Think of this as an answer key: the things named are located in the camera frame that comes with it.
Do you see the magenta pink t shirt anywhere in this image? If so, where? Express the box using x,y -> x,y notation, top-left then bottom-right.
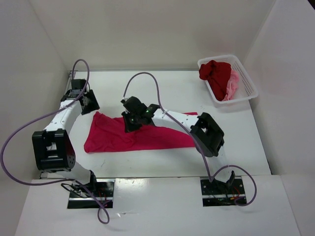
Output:
84,112 -> 194,153

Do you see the dark red t shirt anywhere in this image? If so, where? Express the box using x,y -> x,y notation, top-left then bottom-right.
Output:
199,60 -> 232,101

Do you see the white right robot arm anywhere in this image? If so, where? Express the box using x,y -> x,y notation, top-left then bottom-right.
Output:
121,96 -> 235,194

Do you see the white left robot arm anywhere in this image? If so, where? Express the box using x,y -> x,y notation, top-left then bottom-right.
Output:
32,79 -> 99,197

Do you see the light pink t shirt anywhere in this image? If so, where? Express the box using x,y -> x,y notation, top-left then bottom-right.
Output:
223,70 -> 239,101

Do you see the white plastic basket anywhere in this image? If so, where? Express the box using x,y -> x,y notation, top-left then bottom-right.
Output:
197,55 -> 258,105

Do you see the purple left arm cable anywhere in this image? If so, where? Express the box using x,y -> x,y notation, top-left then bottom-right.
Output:
1,59 -> 110,224

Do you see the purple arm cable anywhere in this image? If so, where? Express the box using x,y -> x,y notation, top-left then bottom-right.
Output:
1,59 -> 110,224
123,71 -> 258,207

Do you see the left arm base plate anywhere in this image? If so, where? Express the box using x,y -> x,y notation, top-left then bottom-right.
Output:
62,178 -> 115,209

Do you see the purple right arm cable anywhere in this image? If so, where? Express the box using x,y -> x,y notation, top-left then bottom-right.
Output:
123,71 -> 258,207

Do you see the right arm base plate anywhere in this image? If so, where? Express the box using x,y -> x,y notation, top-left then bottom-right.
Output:
200,178 -> 247,207

